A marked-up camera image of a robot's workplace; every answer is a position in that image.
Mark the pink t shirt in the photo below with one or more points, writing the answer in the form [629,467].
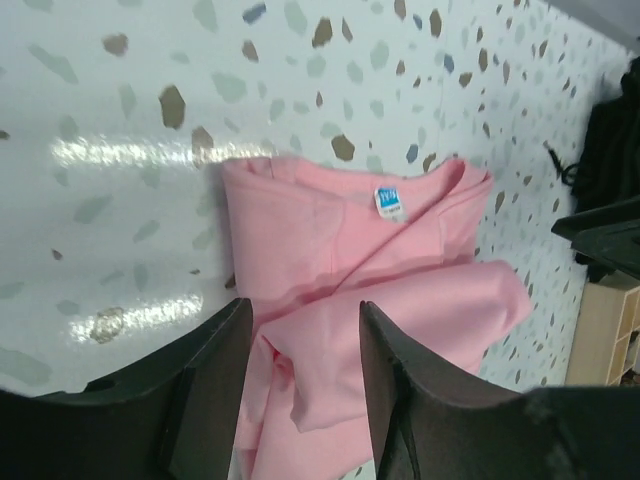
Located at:
[309,245]

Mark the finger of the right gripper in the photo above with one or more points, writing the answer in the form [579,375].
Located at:
[608,235]

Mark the wooden compartment tray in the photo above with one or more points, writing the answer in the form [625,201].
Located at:
[606,339]

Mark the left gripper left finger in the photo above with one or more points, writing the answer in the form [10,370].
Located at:
[170,415]

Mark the black folded garment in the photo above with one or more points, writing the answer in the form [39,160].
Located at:
[608,168]

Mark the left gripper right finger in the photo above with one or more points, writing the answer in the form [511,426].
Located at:
[429,419]

